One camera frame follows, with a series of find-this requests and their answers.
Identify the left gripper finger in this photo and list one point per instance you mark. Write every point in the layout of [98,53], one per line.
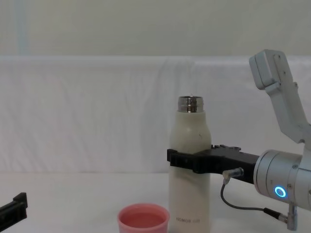
[20,205]

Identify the cream vacuum bottle steel neck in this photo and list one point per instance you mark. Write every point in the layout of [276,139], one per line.
[189,131]

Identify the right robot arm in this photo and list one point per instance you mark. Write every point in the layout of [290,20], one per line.
[272,170]

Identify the pink plastic cup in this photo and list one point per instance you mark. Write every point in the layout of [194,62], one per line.
[143,218]

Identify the white table cloth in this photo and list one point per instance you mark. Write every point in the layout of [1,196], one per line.
[73,199]

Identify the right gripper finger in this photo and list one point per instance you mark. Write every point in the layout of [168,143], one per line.
[226,148]
[189,161]

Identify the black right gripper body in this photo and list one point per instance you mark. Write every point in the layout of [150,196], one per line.
[240,167]

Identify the white curtain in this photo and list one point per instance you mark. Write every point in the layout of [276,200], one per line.
[85,109]

